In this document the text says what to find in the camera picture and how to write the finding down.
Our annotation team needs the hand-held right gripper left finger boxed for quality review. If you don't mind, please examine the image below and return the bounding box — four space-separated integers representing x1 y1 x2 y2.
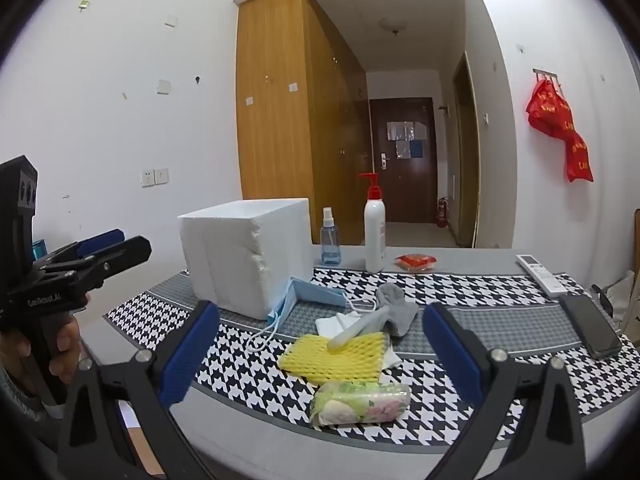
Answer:
57 300 221 480

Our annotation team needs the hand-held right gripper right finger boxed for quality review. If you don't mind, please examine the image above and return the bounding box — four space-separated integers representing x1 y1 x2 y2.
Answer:
422 302 588 480

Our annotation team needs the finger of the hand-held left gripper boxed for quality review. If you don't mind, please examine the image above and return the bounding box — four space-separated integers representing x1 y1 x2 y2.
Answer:
42 236 152 286
37 229 126 267

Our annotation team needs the grey sock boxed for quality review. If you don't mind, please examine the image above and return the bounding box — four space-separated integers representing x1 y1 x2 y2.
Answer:
375 282 420 337

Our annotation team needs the white foam box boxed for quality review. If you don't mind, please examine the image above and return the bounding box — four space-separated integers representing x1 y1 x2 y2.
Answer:
177 198 315 321

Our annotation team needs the white soft tube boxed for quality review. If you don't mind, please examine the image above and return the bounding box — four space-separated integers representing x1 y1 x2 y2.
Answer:
327 305 391 352

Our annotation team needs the floral tissue pack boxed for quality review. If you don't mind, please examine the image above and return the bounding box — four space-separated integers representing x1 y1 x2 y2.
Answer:
309 380 412 428

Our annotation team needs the yellow foam fruit net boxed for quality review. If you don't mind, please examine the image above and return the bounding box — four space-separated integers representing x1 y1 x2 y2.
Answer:
277 332 391 387

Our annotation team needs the white tissue sheet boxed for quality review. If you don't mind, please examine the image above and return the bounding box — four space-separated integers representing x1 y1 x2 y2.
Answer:
316 311 403 368

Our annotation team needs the blue face mask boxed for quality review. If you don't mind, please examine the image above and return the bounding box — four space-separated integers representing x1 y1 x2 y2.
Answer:
246 276 378 357

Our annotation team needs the person's left forearm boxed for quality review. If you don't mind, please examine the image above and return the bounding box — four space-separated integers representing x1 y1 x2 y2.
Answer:
0 370 66 456

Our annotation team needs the person's left hand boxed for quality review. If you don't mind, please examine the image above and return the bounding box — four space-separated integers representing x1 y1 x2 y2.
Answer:
50 295 90 387

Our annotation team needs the houndstooth tablecloth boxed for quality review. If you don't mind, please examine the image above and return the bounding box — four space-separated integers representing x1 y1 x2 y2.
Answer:
102 265 633 448

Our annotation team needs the red snack packet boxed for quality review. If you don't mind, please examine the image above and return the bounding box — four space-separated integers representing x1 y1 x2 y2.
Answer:
394 253 437 272

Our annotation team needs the white remote control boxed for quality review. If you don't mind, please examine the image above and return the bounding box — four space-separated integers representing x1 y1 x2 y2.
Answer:
516 254 570 297

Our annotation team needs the white lotion pump bottle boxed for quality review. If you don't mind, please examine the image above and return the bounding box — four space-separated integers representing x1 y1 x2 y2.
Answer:
358 172 387 274

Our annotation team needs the black smartphone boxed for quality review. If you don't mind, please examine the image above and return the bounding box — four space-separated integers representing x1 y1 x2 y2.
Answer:
557 294 622 360

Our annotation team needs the blue spray bottle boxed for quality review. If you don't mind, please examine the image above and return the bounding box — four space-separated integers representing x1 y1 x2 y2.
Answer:
320 207 342 266

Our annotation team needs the dark brown door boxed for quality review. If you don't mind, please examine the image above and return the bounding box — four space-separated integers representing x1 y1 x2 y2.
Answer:
369 97 435 224

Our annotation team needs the pale plastic bag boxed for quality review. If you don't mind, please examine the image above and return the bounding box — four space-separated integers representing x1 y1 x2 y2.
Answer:
597 270 640 333

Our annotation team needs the wooden side door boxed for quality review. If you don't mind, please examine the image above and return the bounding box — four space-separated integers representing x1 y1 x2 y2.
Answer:
451 51 481 249

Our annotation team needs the wooden wardrobe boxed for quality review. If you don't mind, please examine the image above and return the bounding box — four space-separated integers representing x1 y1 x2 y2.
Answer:
235 0 373 246

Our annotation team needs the white paper notice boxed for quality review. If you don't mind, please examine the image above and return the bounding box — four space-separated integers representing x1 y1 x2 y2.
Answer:
387 121 428 141

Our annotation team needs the red plastic bag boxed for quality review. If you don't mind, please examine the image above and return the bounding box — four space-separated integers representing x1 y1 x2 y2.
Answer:
565 132 594 183
526 79 576 138

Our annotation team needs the ceiling lamp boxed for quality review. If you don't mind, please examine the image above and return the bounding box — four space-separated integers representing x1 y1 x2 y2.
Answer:
378 16 411 37

